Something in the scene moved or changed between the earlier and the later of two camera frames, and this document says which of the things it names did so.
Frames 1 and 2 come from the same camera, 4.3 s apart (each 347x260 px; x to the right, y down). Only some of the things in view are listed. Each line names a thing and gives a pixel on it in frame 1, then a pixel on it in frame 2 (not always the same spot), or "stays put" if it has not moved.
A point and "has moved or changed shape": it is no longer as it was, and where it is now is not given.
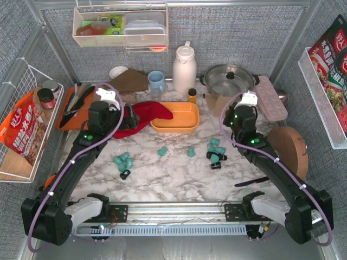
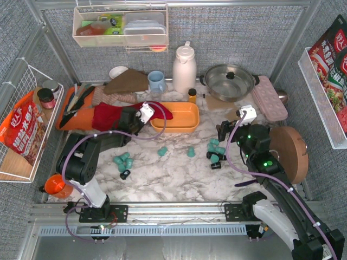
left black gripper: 130,116 -> 133,119
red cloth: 146,112 has moved or changed shape
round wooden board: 291,148 stays put
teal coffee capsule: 191,153 stays put
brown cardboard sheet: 219,105 has moved or changed shape
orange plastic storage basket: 186,118 stays put
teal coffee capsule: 162,151 stays put
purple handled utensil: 247,182 stays put
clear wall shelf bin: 140,28 stays put
